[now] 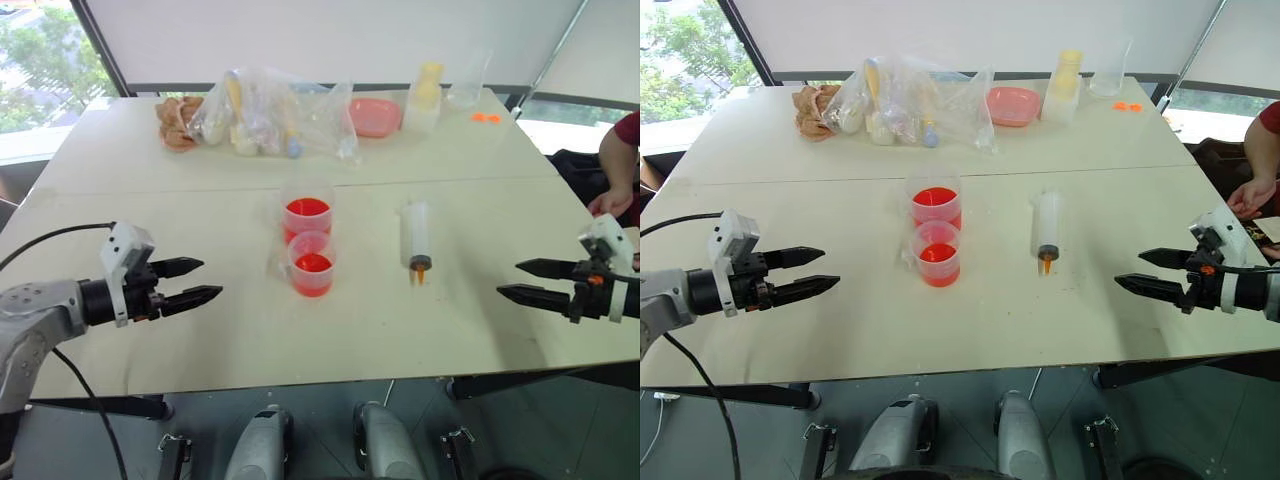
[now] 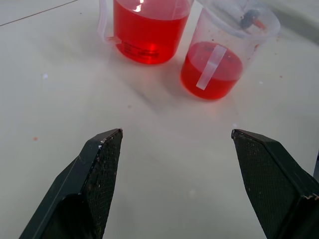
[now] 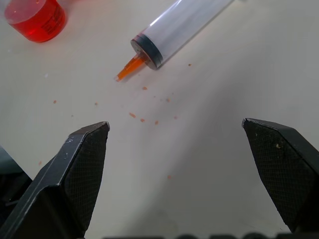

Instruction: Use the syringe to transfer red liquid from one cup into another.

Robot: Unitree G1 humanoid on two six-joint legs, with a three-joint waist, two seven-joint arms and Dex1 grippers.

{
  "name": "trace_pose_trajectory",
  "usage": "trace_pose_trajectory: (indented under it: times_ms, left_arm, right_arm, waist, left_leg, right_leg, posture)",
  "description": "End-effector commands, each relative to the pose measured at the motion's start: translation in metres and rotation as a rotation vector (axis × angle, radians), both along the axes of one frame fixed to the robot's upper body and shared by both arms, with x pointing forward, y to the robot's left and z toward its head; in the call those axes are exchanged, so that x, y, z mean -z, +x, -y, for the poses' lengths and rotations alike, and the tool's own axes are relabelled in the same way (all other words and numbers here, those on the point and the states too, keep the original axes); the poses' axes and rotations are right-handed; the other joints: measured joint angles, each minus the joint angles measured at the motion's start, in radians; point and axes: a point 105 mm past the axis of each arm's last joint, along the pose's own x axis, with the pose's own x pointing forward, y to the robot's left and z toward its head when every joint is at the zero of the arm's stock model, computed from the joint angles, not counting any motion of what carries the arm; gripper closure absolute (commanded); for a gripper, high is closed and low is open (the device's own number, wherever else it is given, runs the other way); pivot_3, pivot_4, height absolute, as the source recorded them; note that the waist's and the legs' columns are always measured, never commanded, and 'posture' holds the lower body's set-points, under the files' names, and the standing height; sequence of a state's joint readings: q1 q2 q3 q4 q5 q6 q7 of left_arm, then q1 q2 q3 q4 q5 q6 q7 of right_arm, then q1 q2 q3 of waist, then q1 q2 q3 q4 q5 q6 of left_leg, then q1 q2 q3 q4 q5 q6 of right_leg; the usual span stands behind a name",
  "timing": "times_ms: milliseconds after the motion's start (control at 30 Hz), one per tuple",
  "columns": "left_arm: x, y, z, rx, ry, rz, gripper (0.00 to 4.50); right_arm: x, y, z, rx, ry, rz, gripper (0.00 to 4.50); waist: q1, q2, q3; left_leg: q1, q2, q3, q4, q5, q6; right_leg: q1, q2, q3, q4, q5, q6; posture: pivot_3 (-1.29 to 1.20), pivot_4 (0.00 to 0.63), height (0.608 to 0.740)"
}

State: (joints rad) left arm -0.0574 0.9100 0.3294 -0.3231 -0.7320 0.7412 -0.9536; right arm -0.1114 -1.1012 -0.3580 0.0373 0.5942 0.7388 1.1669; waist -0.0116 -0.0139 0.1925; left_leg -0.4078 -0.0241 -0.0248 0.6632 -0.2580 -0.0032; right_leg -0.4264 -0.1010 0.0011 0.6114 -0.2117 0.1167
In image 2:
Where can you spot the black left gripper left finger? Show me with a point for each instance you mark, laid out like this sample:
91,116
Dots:
82,189

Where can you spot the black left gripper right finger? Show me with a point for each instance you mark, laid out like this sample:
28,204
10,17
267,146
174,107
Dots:
274,184

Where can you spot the small beaker with red liquid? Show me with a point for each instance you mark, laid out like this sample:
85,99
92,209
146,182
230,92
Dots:
219,62

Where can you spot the large beaker with red liquid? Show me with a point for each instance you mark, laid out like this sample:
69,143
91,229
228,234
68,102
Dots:
147,32

